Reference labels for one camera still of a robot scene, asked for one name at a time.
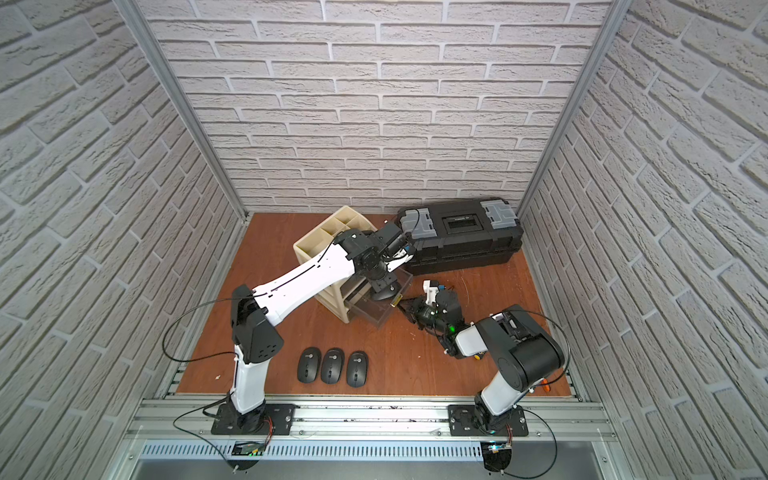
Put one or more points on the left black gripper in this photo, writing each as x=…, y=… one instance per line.
x=383, y=282

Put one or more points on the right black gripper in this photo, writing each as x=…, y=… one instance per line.
x=415, y=310

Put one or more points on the transparent grey drawer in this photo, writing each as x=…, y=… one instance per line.
x=363, y=303

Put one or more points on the beige drawer organizer cabinet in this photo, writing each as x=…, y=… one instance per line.
x=315, y=243

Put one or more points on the black computer mouse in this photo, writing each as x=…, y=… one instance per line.
x=309, y=365
x=386, y=293
x=357, y=369
x=332, y=366

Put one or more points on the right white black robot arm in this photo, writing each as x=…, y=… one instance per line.
x=524, y=353

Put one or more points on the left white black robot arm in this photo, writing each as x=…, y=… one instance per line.
x=256, y=313

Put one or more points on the black plastic toolbox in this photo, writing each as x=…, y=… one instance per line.
x=461, y=234

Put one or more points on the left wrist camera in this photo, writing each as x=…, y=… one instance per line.
x=401, y=257

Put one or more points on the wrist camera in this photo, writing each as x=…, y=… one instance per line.
x=435, y=293
x=401, y=257

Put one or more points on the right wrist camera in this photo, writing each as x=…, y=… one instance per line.
x=435, y=293

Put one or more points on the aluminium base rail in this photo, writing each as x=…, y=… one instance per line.
x=362, y=428

